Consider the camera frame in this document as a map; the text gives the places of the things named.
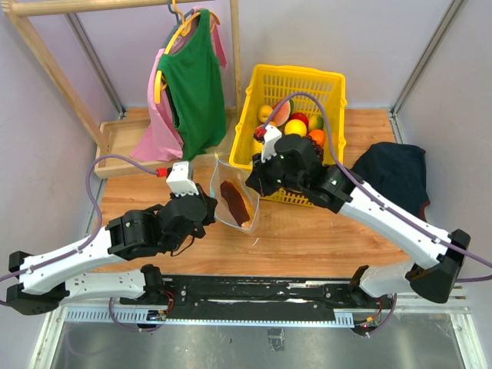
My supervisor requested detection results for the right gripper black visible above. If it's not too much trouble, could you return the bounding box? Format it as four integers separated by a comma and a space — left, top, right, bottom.
245, 147, 306, 198

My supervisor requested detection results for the clear zip top bag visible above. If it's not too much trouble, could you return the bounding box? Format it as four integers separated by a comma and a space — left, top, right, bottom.
209, 154, 260, 234

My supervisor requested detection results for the papaya slice toy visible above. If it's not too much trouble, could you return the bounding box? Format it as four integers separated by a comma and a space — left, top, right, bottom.
220, 180, 254, 229

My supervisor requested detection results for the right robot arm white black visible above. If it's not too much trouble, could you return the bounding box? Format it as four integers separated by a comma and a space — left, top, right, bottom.
246, 132, 470, 308

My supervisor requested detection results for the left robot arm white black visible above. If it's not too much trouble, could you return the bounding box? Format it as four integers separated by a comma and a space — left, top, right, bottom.
4, 191, 218, 315

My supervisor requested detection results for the green tank top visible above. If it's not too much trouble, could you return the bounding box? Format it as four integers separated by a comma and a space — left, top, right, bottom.
158, 8, 227, 160

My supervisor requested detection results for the yellow lemon toy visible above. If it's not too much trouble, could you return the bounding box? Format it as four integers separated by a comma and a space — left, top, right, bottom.
251, 139, 264, 156

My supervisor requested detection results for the yellow apple toy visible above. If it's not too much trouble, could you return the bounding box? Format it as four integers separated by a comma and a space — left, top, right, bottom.
284, 119, 308, 137

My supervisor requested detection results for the yellow peach toy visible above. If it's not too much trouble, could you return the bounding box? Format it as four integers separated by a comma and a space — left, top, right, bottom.
257, 105, 273, 124

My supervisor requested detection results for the orange fruit toy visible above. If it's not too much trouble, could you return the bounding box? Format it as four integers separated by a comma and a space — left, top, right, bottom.
307, 129, 326, 148

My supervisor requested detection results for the watermelon slice toy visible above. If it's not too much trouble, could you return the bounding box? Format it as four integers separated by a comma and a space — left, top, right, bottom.
271, 99, 294, 128

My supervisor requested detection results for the red apple toy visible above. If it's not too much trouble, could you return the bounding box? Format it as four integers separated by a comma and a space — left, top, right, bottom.
289, 112, 308, 127

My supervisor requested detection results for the green red mango toy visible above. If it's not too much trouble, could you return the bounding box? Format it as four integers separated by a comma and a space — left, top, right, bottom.
307, 115, 324, 132

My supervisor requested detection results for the pink shirt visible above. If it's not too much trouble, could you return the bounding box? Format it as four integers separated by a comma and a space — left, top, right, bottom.
129, 6, 228, 162

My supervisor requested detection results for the yellow plastic basket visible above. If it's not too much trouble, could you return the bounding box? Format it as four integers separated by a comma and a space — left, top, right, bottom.
229, 65, 354, 213

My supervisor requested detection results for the wooden clothes rack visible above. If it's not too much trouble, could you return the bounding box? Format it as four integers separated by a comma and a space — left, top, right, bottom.
2, 0, 243, 180

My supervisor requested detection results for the dark navy cloth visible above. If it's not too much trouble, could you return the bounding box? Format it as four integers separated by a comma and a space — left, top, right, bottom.
351, 142, 431, 221

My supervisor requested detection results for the yellow clothes hanger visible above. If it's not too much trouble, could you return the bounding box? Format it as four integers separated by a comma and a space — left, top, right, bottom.
152, 1, 228, 105

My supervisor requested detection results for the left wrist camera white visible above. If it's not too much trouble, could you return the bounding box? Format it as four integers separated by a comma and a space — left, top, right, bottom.
166, 161, 198, 197

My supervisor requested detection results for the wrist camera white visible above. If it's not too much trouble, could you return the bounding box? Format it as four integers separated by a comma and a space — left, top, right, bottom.
166, 161, 198, 197
253, 124, 282, 163

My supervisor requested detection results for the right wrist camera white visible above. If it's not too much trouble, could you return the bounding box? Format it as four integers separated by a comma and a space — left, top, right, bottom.
253, 124, 282, 163

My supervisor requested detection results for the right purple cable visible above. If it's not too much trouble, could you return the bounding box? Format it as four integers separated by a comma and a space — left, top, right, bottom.
264, 91, 492, 284

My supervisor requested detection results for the purple cable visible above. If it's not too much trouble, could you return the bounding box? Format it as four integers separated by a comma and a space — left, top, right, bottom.
0, 154, 170, 334
264, 91, 492, 284

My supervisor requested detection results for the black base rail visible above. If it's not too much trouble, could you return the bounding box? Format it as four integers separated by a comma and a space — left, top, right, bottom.
116, 275, 392, 325

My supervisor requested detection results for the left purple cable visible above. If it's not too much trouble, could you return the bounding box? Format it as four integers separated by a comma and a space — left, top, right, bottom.
0, 154, 170, 334

